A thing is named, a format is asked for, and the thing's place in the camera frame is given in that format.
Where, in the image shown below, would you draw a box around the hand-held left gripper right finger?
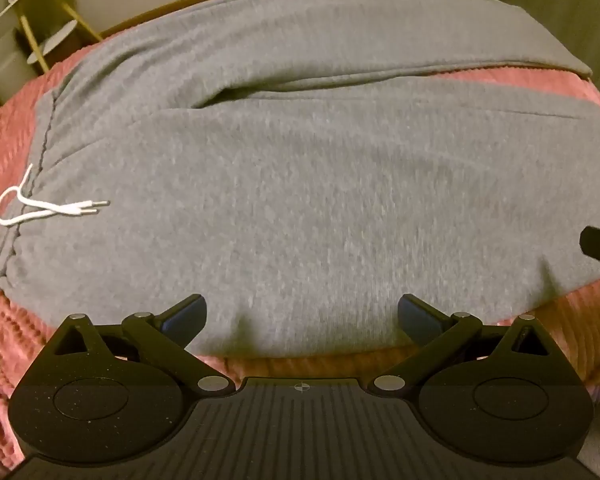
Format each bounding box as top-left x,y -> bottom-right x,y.
370,294 -> 557,401

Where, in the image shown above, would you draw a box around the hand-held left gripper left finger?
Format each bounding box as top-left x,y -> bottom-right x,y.
47,294 -> 235,398

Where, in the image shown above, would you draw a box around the grey sweatpants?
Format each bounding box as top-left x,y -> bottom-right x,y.
0,0 -> 600,360

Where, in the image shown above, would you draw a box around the pink ribbed blanket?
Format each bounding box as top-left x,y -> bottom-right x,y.
0,0 -> 600,471

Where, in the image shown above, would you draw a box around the gold tiered side table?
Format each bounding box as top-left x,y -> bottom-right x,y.
0,0 -> 103,96

